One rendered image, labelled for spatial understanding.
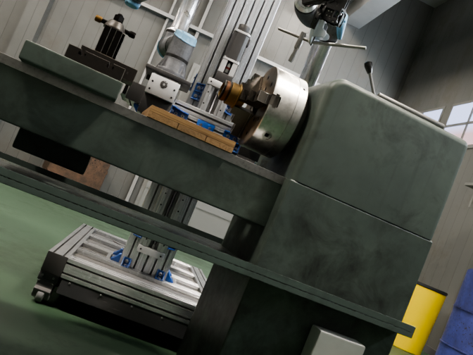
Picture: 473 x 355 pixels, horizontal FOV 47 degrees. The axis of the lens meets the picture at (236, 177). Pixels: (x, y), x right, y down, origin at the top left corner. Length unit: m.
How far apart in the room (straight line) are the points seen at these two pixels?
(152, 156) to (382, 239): 0.85
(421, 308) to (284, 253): 4.39
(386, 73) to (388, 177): 8.80
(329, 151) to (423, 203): 0.41
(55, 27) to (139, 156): 8.36
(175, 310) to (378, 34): 8.87
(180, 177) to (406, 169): 0.80
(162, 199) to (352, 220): 1.08
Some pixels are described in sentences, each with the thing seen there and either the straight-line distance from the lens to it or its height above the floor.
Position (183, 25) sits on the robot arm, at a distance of 2.82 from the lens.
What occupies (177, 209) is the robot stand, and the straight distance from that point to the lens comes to 2.68.
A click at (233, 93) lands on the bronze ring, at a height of 1.08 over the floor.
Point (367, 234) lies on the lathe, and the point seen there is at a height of 0.79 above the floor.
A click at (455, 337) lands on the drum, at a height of 0.42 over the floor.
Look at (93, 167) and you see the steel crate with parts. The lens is 8.30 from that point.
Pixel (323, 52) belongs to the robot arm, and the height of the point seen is 1.50.
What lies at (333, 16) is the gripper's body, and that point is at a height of 1.45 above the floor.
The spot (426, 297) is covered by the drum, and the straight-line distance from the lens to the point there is 6.14.
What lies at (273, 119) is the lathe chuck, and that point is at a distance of 1.87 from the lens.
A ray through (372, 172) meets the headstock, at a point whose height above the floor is 1.00.
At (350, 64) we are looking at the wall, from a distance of 10.50.
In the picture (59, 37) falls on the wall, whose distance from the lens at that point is 10.00.
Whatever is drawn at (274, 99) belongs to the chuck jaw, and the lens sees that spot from 1.88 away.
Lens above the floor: 0.70
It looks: 3 degrees up
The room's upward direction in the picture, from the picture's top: 22 degrees clockwise
